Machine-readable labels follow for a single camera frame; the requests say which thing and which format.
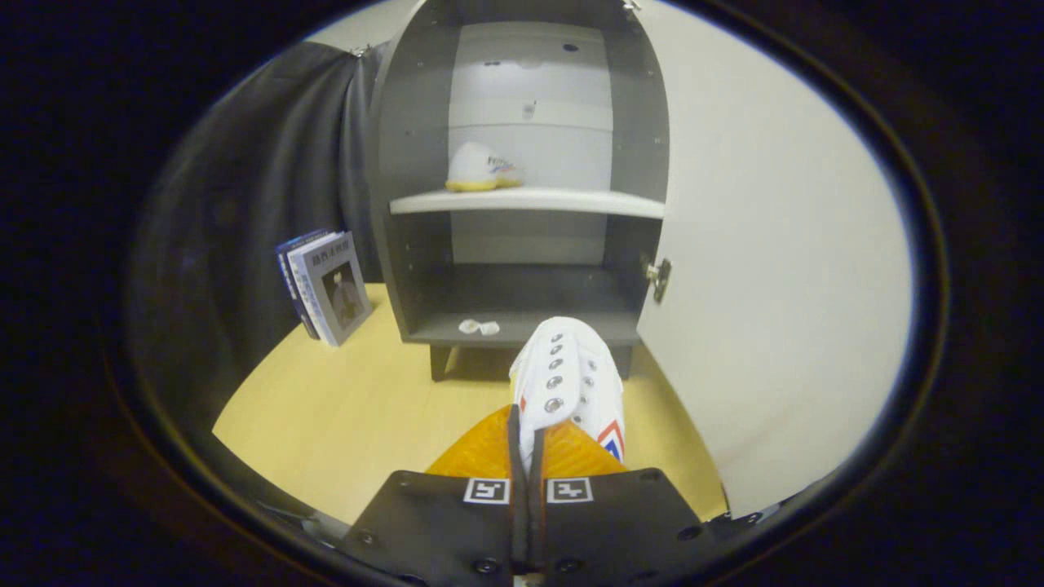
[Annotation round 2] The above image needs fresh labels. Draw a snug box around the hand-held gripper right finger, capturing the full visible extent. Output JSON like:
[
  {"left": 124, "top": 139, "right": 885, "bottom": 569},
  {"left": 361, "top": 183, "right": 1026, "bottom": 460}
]
[{"left": 529, "top": 420, "right": 720, "bottom": 587}]

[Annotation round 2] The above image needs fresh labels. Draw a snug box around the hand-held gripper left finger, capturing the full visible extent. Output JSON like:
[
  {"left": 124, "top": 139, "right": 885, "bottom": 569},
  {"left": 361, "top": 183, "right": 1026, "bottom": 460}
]
[{"left": 341, "top": 404, "right": 527, "bottom": 587}]

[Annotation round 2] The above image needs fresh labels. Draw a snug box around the white shoe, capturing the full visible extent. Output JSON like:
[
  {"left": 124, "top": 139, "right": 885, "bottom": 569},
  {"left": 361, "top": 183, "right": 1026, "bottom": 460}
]
[
  {"left": 509, "top": 316, "right": 627, "bottom": 475},
  {"left": 445, "top": 142, "right": 524, "bottom": 193}
]

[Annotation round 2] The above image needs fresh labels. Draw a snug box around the white shoe cabinet door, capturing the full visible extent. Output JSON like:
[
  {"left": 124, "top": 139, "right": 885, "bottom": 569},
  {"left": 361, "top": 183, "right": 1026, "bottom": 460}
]
[{"left": 636, "top": 0, "right": 914, "bottom": 519}]

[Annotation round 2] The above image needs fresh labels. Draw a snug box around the metal door hinge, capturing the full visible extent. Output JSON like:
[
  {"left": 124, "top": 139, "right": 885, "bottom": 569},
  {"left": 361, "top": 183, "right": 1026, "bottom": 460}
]
[{"left": 643, "top": 256, "right": 672, "bottom": 305}]

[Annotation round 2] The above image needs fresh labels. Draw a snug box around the white cabinet shelf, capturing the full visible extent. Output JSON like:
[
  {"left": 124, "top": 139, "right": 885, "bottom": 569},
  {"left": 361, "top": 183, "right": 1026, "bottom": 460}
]
[{"left": 390, "top": 187, "right": 666, "bottom": 220}]

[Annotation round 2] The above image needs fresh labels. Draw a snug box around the grey cover book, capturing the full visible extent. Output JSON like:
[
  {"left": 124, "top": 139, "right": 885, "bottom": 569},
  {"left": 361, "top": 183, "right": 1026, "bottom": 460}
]
[{"left": 288, "top": 232, "right": 374, "bottom": 347}]

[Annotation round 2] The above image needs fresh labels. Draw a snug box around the blue cover book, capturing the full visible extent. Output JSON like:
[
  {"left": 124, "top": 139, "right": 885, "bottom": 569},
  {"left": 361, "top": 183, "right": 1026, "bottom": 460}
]
[{"left": 275, "top": 230, "right": 335, "bottom": 341}]

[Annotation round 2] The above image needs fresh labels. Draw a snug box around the black backdrop cloth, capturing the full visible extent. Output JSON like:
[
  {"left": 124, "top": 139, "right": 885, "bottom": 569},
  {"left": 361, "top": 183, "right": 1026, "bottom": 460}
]
[{"left": 130, "top": 41, "right": 386, "bottom": 425}]

